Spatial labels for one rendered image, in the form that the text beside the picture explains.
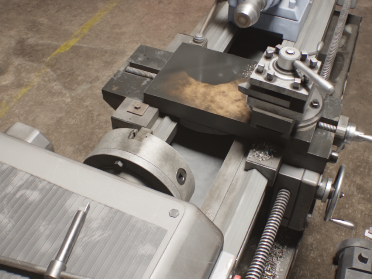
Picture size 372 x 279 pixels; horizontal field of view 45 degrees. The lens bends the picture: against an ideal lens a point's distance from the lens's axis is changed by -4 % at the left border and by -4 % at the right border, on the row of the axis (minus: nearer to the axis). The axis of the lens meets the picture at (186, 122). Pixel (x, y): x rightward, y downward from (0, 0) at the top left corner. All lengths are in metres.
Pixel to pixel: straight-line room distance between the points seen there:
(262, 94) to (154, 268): 0.76
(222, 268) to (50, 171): 0.32
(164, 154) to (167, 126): 0.57
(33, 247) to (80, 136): 2.06
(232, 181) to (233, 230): 0.19
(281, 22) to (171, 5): 2.00
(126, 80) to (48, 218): 1.02
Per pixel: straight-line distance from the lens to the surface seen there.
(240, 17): 1.62
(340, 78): 2.60
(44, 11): 3.96
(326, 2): 2.33
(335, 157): 1.77
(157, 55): 1.80
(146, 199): 0.74
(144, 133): 1.03
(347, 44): 2.88
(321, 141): 1.53
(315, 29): 2.10
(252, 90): 1.32
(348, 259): 2.11
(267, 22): 1.99
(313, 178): 1.52
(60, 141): 2.75
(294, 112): 1.32
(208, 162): 1.61
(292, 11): 1.93
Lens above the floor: 1.94
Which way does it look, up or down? 44 degrees down
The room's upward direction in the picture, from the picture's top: 1 degrees clockwise
